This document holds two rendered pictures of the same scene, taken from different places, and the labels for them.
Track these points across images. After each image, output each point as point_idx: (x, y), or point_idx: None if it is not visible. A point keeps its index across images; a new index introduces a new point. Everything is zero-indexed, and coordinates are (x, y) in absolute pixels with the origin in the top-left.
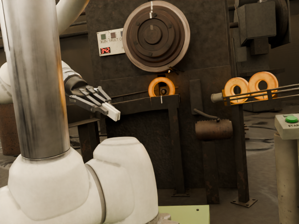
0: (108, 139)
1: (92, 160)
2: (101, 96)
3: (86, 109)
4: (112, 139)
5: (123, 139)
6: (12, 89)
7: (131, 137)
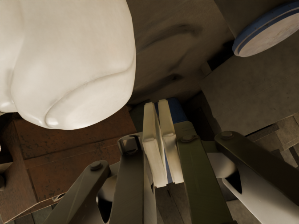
0: (71, 118)
1: (10, 104)
2: (281, 215)
3: (64, 201)
4: (78, 119)
5: (99, 114)
6: None
7: (123, 100)
